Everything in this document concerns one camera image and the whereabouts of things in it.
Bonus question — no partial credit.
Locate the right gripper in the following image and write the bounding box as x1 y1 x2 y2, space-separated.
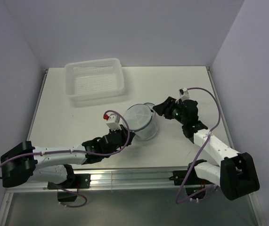
153 97 187 125

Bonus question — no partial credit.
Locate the white mesh laundry bag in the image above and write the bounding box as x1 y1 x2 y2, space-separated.
123 102 159 141

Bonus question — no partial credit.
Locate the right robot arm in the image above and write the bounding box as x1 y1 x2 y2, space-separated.
153 97 260 201

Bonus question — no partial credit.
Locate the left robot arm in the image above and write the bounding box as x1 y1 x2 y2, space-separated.
0 125 135 188

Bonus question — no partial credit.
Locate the white plastic basket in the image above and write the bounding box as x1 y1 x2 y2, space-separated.
64 58 125 101

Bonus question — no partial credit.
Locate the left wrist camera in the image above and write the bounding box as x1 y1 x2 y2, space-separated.
103 113 121 131

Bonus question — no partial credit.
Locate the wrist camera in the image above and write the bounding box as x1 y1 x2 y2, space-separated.
103 113 121 131
176 88 190 103

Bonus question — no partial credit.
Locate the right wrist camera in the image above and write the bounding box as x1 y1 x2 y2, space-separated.
176 88 190 103

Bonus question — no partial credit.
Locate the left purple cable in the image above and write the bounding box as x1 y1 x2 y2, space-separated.
0 110 135 209

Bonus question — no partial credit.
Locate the aluminium rail frame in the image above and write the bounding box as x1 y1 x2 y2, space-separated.
2 66 267 226

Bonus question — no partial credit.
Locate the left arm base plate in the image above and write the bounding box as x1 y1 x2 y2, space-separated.
58 174 90 189

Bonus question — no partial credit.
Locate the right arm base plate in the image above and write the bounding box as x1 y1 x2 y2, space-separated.
169 170 212 186

